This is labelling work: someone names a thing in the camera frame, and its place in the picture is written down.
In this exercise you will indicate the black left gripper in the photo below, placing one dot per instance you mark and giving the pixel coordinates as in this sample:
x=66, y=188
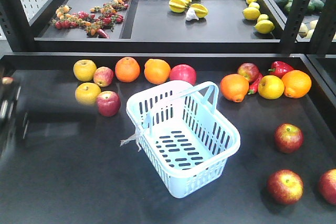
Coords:
x=9, y=100

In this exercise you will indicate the light blue plastic basket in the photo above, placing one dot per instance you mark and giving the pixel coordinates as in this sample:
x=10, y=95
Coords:
x=186, y=138

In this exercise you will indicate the red apple far corner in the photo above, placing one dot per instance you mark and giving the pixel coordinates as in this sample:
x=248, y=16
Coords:
x=7, y=80

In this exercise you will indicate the yellow apple back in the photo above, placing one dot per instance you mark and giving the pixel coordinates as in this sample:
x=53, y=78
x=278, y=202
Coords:
x=84, y=70

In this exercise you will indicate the yellow apple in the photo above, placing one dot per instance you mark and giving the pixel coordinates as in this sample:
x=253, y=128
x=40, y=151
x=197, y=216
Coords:
x=84, y=70
x=86, y=93

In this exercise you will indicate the yellow apple front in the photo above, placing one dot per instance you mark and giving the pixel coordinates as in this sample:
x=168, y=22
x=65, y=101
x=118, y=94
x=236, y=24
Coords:
x=86, y=93

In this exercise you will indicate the small pink apple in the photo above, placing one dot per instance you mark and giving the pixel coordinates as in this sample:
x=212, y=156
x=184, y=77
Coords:
x=103, y=76

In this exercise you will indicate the dark red small apple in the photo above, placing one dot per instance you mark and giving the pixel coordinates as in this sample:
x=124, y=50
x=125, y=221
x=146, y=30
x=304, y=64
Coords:
x=108, y=103

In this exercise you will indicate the cherry tomato pile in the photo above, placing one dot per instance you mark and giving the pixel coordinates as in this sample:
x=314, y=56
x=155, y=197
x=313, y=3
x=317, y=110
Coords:
x=95, y=22

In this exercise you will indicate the orange left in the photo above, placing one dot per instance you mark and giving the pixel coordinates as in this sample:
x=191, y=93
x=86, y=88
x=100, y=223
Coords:
x=127, y=69

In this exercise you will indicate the bright red apple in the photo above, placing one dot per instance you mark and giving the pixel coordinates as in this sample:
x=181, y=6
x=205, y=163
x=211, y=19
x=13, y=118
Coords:
x=183, y=72

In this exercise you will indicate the white garlic bulb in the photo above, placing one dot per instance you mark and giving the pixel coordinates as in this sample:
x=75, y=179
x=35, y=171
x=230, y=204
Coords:
x=191, y=15

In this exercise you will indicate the orange with nub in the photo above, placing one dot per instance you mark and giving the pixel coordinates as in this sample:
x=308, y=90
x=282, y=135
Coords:
x=234, y=87

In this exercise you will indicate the black upper display shelf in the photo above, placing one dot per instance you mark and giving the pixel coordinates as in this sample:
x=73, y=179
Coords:
x=149, y=26

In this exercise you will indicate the dark red apple back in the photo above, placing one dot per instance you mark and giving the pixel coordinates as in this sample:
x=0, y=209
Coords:
x=249, y=71

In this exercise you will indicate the red chili pepper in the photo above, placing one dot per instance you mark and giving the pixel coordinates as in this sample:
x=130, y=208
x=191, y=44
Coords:
x=253, y=87

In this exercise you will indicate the yellow round fruit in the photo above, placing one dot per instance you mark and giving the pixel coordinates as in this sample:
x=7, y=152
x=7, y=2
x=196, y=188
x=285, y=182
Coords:
x=271, y=87

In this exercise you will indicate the red bell pepper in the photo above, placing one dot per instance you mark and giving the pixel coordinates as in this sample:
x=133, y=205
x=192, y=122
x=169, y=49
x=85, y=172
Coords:
x=279, y=69

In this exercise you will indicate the red apple middle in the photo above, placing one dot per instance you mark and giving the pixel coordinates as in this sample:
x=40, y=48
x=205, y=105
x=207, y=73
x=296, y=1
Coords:
x=288, y=138

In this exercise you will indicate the large orange right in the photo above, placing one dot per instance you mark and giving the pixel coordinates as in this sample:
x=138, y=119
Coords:
x=297, y=84

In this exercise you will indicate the red apple front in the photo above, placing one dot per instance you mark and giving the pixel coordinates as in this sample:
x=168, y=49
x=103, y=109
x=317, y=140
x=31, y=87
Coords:
x=285, y=187

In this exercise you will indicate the red apple front edge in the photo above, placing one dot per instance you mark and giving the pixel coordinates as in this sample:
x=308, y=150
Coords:
x=326, y=186

